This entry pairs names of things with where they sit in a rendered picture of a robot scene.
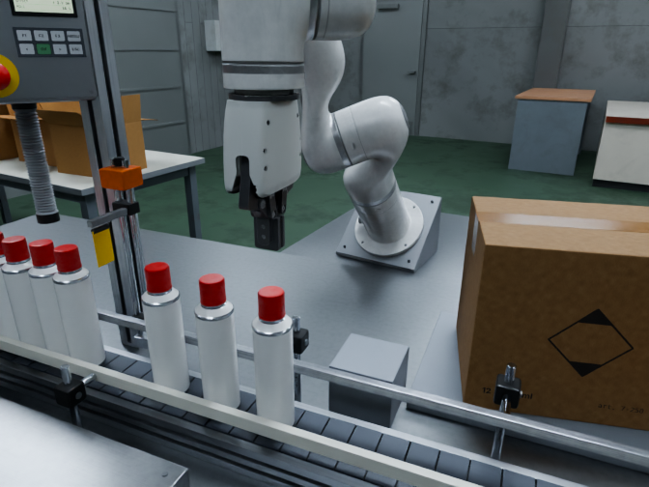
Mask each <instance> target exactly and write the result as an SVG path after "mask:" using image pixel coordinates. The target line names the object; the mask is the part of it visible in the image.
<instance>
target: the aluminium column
mask: <svg viewBox="0 0 649 487"><path fill-rule="evenodd" d="M82 3H83V9H84V14H85V20H86V26H87V33H88V39H89V45H90V50H91V57H92V63H93V69H94V75H95V81H96V87H97V93H98V96H97V97H96V99H95V100H81V101H80V102H79V104H80V110H81V115H82V121H83V127H84V131H85V137H86V143H87V149H88V154H89V160H90V165H91V171H92V176H93V182H94V188H95V193H96V198H97V204H98V210H99V215H105V214H107V213H110V212H113V207H112V202H115V201H116V195H115V189H110V188H103V187H102V186H101V182H100V176H99V170H100V169H101V168H104V167H107V166H111V165H110V158H115V157H124V158H125V159H128V165H130V160H129V153H128V146H127V134H126V127H125V120H124V113H123V107H122V100H121V94H120V87H119V80H118V74H117V67H116V60H115V53H114V46H113V40H112V33H111V26H110V19H109V12H108V6H107V0H82ZM136 218H137V225H138V232H139V239H140V245H141V252H142V259H143V266H144V268H145V262H144V255H143V248H142V242H141V235H140V228H139V221H138V214H136ZM126 220H127V231H128V237H129V244H130V250H131V257H132V263H133V269H134V275H135V282H136V288H137V295H138V300H139V307H140V312H142V313H143V307H142V301H141V291H140V284H139V277H138V271H137V265H136V259H135V252H134V245H133V239H132V233H131V226H130V220H129V215H126ZM106 223H108V224H109V225H110V228H109V230H110V236H111V242H112V247H113V253H114V259H115V260H114V261H112V262H110V263H108V264H107V265H108V270H109V275H110V281H111V287H112V293H113V298H114V303H115V309H116V313H119V314H123V315H127V316H130V317H131V316H132V315H134V311H133V305H132V298H131V292H130V287H129V281H128V274H127V263H126V256H125V251H124V245H123V239H122V232H121V226H120V220H119V219H118V218H116V219H114V220H111V221H109V222H106ZM118 326H119V332H120V337H121V343H122V344H125V345H128V346H131V347H135V348H138V349H140V347H136V346H135V344H134V336H135V335H136V334H137V329H131V328H127V327H123V326H120V325H118Z"/></svg>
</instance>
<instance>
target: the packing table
mask: <svg viewBox="0 0 649 487"><path fill-rule="evenodd" d="M145 153H146V161H147V168H145V169H142V178H143V185H142V186H137V187H135V188H134V191H135V190H138V189H142V188H145V187H148V186H154V185H158V184H161V183H165V182H168V181H172V180H175V179H179V178H181V177H184V187H185V196H186V205H187V215H188V224H189V234H190V238H196V239H201V240H202V231H201V221H200V211H199V200H198V190H197V180H196V169H195V165H199V164H202V163H205V158H198V157H192V156H184V155H177V154H170V153H162V152H156V151H149V150H145ZM25 163H26V162H25V161H19V158H10V159H4V160H0V213H1V216H2V219H3V223H11V222H13V220H12V216H11V212H10V208H9V204H8V200H7V196H6V192H5V189H4V186H8V187H12V188H17V189H21V190H26V191H30V192H32V191H31V190H33V189H31V187H30V184H29V183H30V181H29V180H30V179H29V178H28V177H29V176H28V174H29V173H27V171H28V170H26V169H27V167H25V166H26V164H25ZM47 166H48V168H47V169H49V171H48V172H50V173H49V175H50V178H51V179H50V180H51V183H52V186H53V187H52V188H53V189H52V190H53V191H54V192H53V193H54V195H53V196H55V197H56V198H60V199H65V200H69V201H73V202H77V203H80V208H81V213H82V218H84V219H92V218H95V217H97V216H99V215H98V209H97V204H96V202H97V198H96V193H95V188H94V182H93V177H86V176H79V175H72V174H65V173H58V169H57V167H55V166H49V165H47Z"/></svg>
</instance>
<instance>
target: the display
mask: <svg viewBox="0 0 649 487"><path fill-rule="evenodd" d="M9 1H10V6H11V11H12V15H25V16H53V17H78V16H77V10H76V5H75V0H9Z"/></svg>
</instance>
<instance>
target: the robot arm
mask: <svg viewBox="0 0 649 487"><path fill-rule="evenodd" d="M376 5H377V4H376V0H218V13H219V28H220V42H221V58H222V62H224V63H222V72H223V87H224V88H226V89H234V92H232V93H229V99H228V100H227V103H226V109H225V119H224V133H223V163H224V184H225V189H226V191H227V192H228V193H232V194H235V193H238V192H239V193H240V197H239V208H240V209H241V210H248V211H250V213H251V216H253V217H254V238H255V246H256V247H258V248H262V249H268V250H274V251H278V250H279V249H280V248H281V247H283V246H284V245H285V216H284V215H282V214H284V213H285V212H286V206H287V195H288V192H289V191H290V190H291V189H292V188H293V186H294V182H295V181H296V180H297V179H298V178H299V176H300V171H301V154H302V156H303V159H304V162H305V163H306V164H307V166H308V167H309V168H310V169H311V170H312V171H314V172H316V173H319V174H331V173H335V172H338V171H340V170H343V169H346V170H345V172H344V175H343V182H344V186H345V188H346V191H347V193H348V194H349V196H350V198H351V200H352V202H353V205H354V207H355V209H356V211H357V213H358V219H357V221H356V224H355V236H356V239H357V241H358V243H359V244H360V246H361V247H362V248H363V249H364V250H365V251H367V252H368V253H370V254H373V255H375V256H380V257H389V256H395V255H398V254H401V253H403V252H405V251H407V250H408V249H410V248H411V247H412V246H413V245H414V244H415V243H416V242H417V241H418V240H419V238H420V236H421V234H422V231H423V227H424V219H423V215H422V213H421V211H420V209H419V207H418V206H417V205H416V204H415V203H413V202H412V201H411V200H408V199H407V198H404V197H402V194H401V192H400V189H399V187H398V184H397V181H396V179H395V176H394V173H393V167H394V165H395V164H396V162H397V161H398V159H399V157H400V156H401V154H402V152H403V151H404V149H405V147H406V144H407V141H408V137H409V121H408V117H407V114H406V111H405V109H404V108H403V106H402V105H401V104H400V103H399V102H397V101H396V100H395V99H393V98H391V97H388V96H379V97H374V98H370V99H368V100H364V101H361V102H359V103H356V104H354V105H351V106H349V107H346V108H343V109H341V110H338V111H336V112H333V113H329V111H328V104H329V101H330V99H331V97H332V95H333V94H334V92H335V91H336V89H337V87H338V86H339V84H340V82H341V80H342V77H343V74H344V69H345V53H344V48H343V46H342V42H341V41H344V40H350V39H354V38H357V37H359V36H361V35H363V34H364V33H365V32H366V31H367V30H368V29H369V27H370V26H371V24H372V22H373V19H374V16H375V13H376ZM295 89H301V93H302V119H301V129H300V125H299V115H298V106H297V100H299V99H300V93H297V92H295ZM256 188H257V189H256Z"/></svg>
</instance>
